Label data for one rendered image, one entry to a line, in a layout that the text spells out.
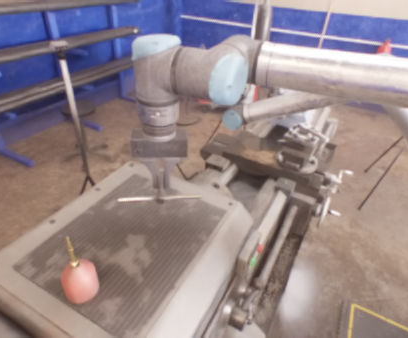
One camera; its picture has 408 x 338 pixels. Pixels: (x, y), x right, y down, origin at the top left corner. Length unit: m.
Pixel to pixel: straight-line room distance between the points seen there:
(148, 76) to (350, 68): 0.38
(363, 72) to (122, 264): 0.64
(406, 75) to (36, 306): 0.82
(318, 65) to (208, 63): 0.22
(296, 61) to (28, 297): 0.72
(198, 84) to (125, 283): 0.45
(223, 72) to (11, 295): 0.62
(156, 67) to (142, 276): 0.45
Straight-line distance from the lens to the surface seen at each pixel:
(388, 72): 0.65
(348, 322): 2.03
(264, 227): 1.56
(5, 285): 0.80
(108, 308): 0.69
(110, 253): 0.78
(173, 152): 0.69
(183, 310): 0.70
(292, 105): 1.24
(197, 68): 0.55
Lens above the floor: 1.93
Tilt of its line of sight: 35 degrees down
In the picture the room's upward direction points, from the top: 4 degrees clockwise
